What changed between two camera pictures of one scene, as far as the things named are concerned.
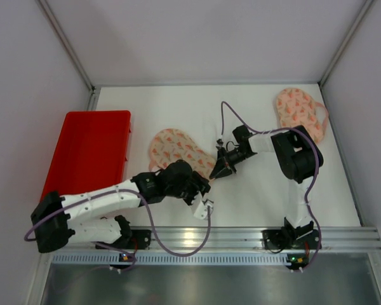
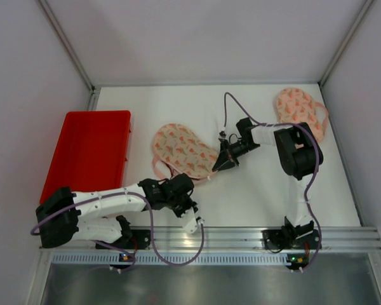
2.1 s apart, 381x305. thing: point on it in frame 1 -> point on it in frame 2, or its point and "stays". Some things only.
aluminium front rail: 337,239 stays
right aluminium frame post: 366,7 stays
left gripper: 197,189 -> 184,209
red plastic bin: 91,152 stays
